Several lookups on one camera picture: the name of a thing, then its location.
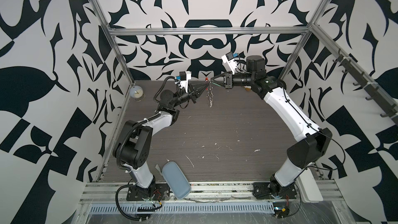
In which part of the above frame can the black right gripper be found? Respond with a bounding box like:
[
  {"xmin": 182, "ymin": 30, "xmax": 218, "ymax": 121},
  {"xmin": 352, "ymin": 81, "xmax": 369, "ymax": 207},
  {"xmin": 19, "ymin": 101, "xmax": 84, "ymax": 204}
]
[{"xmin": 212, "ymin": 71, "xmax": 257, "ymax": 91}]

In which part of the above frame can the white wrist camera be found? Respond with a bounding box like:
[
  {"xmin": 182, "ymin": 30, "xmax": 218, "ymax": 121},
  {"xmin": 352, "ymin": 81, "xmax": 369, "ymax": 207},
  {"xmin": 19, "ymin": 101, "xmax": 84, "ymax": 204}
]
[
  {"xmin": 221, "ymin": 52, "xmax": 246, "ymax": 75},
  {"xmin": 175, "ymin": 71, "xmax": 192, "ymax": 93}
]

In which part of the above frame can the white box on rail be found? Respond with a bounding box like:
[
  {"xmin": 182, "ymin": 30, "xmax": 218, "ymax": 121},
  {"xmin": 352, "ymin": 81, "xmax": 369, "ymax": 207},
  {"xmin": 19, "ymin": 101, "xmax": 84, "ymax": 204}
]
[{"xmin": 296, "ymin": 170, "xmax": 323, "ymax": 203}]

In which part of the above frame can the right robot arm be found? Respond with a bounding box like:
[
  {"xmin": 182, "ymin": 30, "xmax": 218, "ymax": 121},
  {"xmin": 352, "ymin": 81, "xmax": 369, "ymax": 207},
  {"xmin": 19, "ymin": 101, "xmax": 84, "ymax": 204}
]
[{"xmin": 211, "ymin": 52, "xmax": 332, "ymax": 195}]

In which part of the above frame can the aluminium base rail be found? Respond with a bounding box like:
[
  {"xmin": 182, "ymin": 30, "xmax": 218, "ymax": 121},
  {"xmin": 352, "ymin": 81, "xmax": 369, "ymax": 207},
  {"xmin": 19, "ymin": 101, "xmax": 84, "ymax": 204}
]
[{"xmin": 80, "ymin": 180, "xmax": 344, "ymax": 203}]

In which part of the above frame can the wall coat hook rack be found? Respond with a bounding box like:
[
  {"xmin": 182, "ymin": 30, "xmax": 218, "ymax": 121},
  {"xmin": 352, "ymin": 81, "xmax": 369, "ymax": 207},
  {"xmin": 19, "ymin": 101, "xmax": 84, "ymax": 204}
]
[{"xmin": 332, "ymin": 49, "xmax": 398, "ymax": 125}]

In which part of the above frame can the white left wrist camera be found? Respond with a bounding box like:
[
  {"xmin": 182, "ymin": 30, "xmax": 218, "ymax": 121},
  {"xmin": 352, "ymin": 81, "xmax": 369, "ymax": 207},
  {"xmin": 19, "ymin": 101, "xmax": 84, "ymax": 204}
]
[{"xmin": 175, "ymin": 71, "xmax": 192, "ymax": 93}]

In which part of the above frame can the red handled keyring tool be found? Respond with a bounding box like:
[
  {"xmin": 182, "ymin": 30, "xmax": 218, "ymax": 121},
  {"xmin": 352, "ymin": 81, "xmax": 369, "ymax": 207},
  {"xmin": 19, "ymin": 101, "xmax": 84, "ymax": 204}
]
[{"xmin": 205, "ymin": 77, "xmax": 214, "ymax": 108}]

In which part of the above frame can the blue grey glasses case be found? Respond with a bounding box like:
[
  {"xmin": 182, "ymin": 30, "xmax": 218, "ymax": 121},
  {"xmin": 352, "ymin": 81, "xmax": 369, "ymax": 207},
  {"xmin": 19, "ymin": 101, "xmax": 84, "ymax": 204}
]
[{"xmin": 155, "ymin": 161, "xmax": 191, "ymax": 199}]

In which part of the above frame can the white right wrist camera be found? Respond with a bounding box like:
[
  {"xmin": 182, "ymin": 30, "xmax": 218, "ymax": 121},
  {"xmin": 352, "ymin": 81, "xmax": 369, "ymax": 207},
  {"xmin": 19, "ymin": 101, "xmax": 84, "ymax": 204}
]
[{"xmin": 221, "ymin": 52, "xmax": 246, "ymax": 75}]

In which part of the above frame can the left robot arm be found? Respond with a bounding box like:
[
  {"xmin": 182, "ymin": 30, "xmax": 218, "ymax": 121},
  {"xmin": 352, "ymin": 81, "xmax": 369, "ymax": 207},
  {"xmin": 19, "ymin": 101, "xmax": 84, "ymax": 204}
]
[{"xmin": 113, "ymin": 79, "xmax": 210, "ymax": 189}]

